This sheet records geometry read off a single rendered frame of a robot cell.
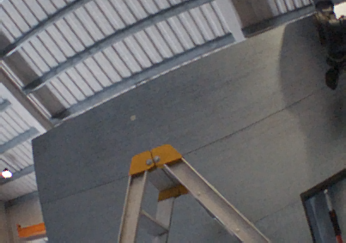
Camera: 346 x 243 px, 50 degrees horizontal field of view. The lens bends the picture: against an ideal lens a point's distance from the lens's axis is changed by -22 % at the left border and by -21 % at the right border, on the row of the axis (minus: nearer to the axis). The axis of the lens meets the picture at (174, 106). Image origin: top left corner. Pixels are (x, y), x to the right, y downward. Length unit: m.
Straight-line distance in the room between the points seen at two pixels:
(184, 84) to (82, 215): 1.02
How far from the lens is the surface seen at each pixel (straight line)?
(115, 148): 2.63
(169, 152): 1.63
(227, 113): 2.46
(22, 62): 9.53
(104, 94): 10.31
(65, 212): 2.68
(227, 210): 1.50
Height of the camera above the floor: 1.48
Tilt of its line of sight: 35 degrees up
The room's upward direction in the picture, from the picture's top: 17 degrees counter-clockwise
